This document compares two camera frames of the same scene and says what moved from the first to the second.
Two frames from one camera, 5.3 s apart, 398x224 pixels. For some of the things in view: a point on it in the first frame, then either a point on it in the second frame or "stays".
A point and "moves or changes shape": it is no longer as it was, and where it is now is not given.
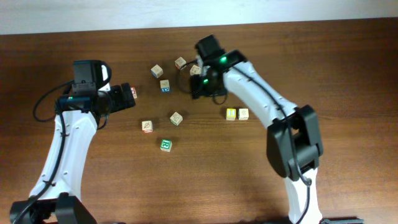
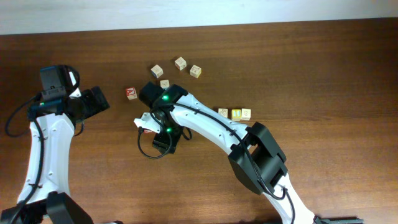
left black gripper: [124, 101] to [97, 104]
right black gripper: [199, 90] to [162, 141]
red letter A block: [134, 93] stays
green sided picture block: [176, 118] moves or changes shape
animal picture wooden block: [194, 70] stays
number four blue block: [165, 86] stays
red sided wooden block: [180, 62] stays
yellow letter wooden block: [231, 114] moves or changes shape
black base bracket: [326, 221] stays
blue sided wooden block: [157, 71] stays
